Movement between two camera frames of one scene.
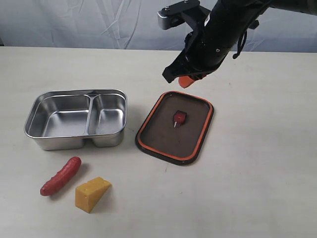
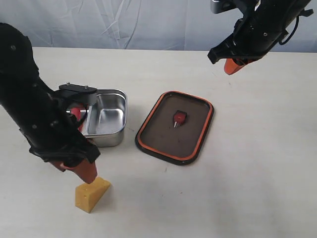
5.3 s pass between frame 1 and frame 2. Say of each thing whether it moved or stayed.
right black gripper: moved
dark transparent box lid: stayed
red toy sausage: moved
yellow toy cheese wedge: stayed
